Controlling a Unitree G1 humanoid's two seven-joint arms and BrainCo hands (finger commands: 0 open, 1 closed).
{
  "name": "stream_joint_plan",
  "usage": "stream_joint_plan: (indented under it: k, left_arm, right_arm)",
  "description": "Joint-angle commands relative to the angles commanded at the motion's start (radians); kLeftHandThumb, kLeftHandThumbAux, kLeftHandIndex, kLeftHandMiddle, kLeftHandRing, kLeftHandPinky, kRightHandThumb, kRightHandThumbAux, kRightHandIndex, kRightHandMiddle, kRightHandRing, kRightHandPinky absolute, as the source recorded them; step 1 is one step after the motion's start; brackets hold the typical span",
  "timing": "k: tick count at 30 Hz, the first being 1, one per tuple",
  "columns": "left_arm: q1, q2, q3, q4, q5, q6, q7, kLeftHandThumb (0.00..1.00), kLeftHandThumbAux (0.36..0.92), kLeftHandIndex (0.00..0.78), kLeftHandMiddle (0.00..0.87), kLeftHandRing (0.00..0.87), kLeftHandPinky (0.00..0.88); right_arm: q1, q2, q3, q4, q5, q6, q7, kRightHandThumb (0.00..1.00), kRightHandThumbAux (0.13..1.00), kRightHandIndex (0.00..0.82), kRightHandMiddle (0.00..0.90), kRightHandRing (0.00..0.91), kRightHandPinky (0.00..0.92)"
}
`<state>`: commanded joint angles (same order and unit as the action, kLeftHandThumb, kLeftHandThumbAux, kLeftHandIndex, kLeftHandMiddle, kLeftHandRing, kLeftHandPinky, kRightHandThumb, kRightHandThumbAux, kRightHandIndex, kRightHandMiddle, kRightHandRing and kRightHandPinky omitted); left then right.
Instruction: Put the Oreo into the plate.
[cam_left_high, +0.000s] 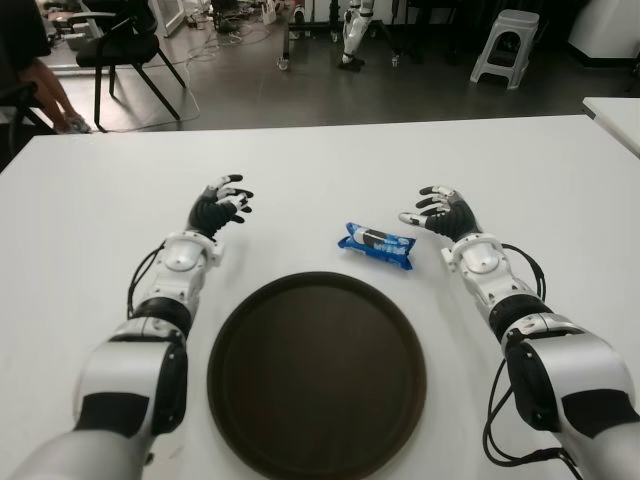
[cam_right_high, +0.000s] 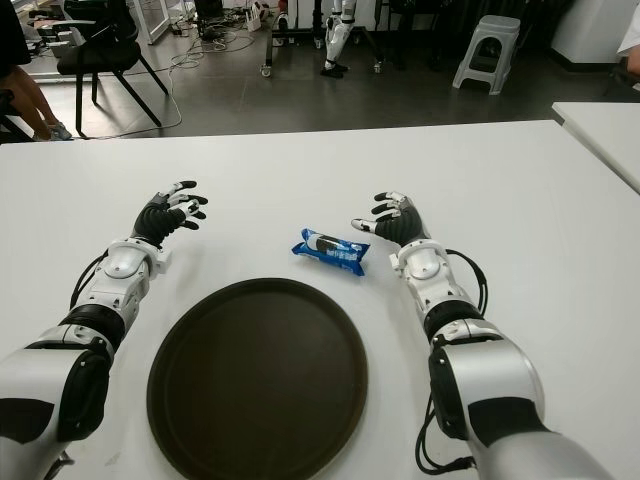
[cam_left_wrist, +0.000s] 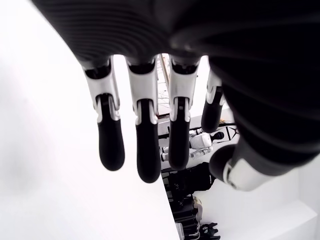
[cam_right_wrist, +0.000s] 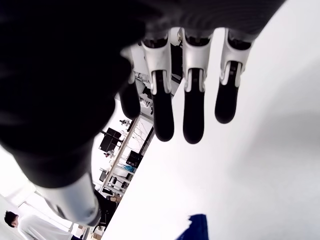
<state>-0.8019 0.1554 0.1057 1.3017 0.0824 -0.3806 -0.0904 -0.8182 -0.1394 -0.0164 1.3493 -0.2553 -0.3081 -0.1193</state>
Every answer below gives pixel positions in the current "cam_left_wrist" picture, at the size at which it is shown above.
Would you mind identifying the black equipment pile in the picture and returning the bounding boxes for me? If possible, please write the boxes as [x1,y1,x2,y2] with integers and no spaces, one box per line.
[161,161,221,240]

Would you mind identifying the white humanoid robot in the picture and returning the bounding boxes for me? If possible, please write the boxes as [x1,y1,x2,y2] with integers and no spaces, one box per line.
[159,127,226,164]

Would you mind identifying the left robot hand black silver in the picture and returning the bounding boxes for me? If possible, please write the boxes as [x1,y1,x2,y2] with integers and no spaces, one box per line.
[29,0,320,192]

